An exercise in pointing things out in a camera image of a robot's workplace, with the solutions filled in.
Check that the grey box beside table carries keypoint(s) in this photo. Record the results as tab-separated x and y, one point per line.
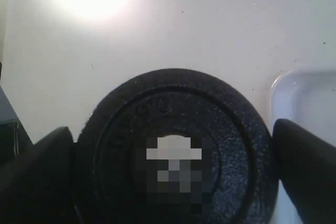
14	138

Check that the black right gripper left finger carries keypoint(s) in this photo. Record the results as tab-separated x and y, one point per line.
36	186

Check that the black added weight plate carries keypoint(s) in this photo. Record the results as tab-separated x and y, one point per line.
175	146

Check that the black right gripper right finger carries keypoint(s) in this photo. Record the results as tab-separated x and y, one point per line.
306	166

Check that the white plastic tray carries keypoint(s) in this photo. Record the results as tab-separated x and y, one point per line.
306	97

